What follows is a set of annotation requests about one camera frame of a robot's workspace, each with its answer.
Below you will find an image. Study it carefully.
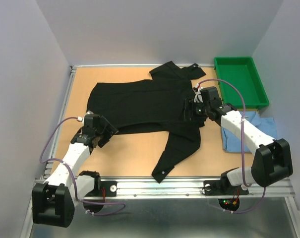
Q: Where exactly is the green plastic bin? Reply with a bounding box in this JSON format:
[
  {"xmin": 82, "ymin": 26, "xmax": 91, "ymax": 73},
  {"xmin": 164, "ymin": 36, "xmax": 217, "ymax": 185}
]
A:
[{"xmin": 214, "ymin": 57, "xmax": 269, "ymax": 110}]

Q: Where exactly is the front aluminium rail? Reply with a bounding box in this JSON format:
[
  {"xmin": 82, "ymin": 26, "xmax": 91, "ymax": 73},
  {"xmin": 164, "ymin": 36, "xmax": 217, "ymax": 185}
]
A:
[{"xmin": 30, "ymin": 176, "xmax": 296, "ymax": 199}]

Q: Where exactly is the aluminium table frame rail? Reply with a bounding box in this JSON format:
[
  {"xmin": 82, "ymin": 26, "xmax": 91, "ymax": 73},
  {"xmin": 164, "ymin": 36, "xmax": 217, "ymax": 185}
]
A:
[{"xmin": 39, "ymin": 65, "xmax": 76, "ymax": 179}]

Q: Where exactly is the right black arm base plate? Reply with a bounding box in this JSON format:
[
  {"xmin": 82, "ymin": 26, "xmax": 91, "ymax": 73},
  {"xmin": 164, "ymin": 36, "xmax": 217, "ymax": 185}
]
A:
[{"xmin": 201, "ymin": 179, "xmax": 249, "ymax": 196}]

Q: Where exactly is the black long sleeve shirt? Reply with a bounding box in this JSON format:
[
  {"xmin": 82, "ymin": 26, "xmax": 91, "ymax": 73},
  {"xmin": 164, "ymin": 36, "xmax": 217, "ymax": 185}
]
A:
[{"xmin": 87, "ymin": 61, "xmax": 206, "ymax": 183}]

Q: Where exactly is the light blue folded shirt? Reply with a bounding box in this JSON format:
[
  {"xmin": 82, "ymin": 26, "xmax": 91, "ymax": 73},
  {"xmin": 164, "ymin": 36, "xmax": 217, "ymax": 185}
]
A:
[{"xmin": 221, "ymin": 111, "xmax": 277, "ymax": 153}]

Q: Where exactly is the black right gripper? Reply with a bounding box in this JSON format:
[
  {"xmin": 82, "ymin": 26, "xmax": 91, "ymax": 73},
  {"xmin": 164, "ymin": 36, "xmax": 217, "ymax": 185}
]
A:
[{"xmin": 178, "ymin": 98, "xmax": 210, "ymax": 121}]

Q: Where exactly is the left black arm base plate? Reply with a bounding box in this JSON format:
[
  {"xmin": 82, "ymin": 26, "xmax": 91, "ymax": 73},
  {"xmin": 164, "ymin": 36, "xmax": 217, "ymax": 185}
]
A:
[{"xmin": 86, "ymin": 180, "xmax": 118, "ymax": 197}]

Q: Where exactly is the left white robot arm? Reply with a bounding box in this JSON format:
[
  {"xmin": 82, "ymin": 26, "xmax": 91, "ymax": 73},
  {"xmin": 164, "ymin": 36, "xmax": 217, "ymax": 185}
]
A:
[{"xmin": 32, "ymin": 112, "xmax": 118, "ymax": 228}]

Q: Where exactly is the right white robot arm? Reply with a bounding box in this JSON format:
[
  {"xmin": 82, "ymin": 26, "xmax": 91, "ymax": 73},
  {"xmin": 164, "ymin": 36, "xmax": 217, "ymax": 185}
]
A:
[{"xmin": 184, "ymin": 87, "xmax": 293, "ymax": 193}]

